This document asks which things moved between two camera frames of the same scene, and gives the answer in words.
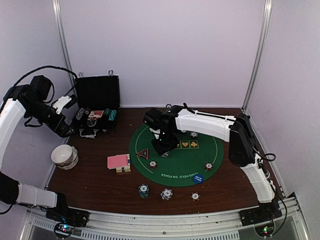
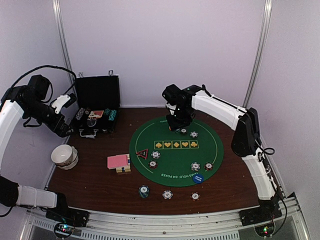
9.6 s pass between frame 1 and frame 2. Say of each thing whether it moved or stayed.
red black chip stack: stayed
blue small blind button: stayed
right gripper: moved
